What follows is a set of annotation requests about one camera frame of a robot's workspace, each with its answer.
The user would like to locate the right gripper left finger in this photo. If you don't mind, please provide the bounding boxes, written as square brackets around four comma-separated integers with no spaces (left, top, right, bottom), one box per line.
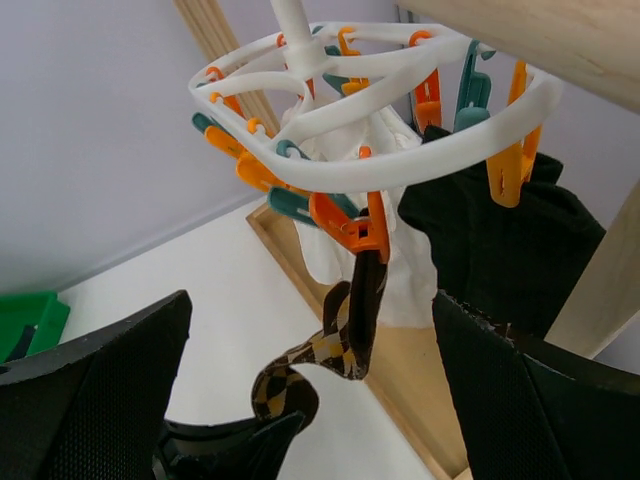
[1,290,192,479]

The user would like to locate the white clip hanger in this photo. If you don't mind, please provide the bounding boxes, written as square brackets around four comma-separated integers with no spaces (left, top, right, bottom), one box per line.
[188,1,563,258]

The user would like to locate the dark navy sock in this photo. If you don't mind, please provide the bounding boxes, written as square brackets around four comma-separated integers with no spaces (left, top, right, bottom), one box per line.
[5,325,37,362]

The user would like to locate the wooden rack frame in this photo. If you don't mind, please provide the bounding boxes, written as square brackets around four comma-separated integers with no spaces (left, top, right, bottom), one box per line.
[172,0,640,480]

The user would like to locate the white cloth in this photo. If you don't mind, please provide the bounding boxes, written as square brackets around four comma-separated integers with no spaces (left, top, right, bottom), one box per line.
[276,107,437,329]

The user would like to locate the green plastic tray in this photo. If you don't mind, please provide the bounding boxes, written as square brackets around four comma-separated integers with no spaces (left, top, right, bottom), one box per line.
[1,291,70,363]

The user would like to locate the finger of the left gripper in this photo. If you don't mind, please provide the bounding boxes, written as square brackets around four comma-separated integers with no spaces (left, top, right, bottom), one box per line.
[152,412,305,479]

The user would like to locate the black sock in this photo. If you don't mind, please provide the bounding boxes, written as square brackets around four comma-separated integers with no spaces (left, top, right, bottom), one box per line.
[398,153,605,338]

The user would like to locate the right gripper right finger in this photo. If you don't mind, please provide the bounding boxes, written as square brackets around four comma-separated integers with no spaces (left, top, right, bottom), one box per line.
[433,291,639,479]

